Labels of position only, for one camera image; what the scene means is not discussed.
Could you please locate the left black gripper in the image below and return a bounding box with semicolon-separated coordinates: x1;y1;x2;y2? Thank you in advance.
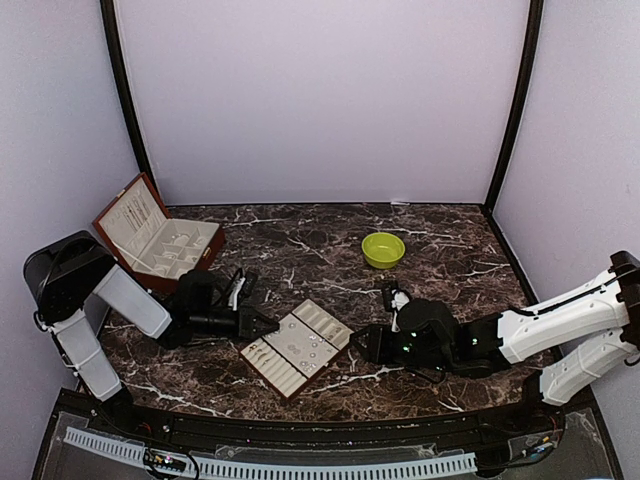
190;305;279;340

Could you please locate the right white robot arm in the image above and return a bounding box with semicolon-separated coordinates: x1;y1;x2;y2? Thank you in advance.
349;251;639;434

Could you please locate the white slotted cable duct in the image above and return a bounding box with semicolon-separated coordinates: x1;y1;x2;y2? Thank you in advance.
63;427;478;479

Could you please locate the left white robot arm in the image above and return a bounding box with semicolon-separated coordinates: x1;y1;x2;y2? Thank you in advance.
23;230;279;436

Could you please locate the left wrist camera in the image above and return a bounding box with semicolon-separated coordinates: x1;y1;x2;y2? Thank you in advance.
223;268;258;311

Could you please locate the brown wooden jewelry box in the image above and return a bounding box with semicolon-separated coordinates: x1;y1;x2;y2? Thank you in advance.
93;173;225;294

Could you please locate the green plastic bowl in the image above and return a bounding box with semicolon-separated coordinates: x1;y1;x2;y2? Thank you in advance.
361;232;406;270

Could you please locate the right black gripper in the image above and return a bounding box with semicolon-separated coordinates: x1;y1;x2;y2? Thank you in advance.
349;323;454;373

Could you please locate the black front rail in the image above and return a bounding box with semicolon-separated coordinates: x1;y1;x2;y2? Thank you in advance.
91;379;566;463

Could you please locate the beige jewelry tray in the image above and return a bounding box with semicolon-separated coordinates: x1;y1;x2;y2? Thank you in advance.
240;299;353;400

